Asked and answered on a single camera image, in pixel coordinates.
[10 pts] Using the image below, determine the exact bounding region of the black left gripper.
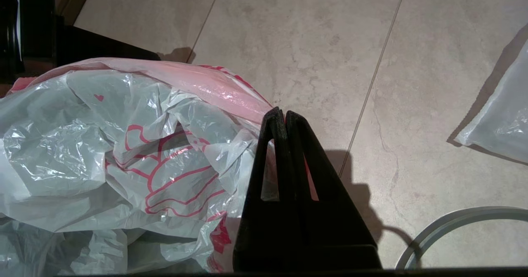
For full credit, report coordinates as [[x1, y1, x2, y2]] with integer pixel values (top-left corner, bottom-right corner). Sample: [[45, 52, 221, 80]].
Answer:
[[0, 0, 161, 84]]

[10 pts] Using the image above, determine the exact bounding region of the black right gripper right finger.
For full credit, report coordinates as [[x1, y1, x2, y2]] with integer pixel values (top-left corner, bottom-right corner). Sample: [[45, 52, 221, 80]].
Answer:
[[285, 111, 382, 270]]

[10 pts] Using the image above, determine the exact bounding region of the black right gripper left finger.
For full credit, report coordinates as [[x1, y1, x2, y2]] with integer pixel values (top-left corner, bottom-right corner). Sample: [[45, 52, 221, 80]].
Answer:
[[233, 107, 306, 271]]

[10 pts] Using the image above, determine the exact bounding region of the grey bin rim ring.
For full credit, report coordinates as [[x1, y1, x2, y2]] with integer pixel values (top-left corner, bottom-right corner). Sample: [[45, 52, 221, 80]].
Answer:
[[395, 206, 528, 269]]

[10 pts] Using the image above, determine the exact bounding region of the translucent white trash bag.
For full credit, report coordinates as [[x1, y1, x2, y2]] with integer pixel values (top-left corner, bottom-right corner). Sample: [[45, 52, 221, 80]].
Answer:
[[0, 57, 276, 273]]

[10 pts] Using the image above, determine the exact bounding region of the used translucent orange-drawstring trash bag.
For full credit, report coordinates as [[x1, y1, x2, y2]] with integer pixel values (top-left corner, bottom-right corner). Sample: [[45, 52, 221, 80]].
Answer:
[[455, 38, 528, 164]]

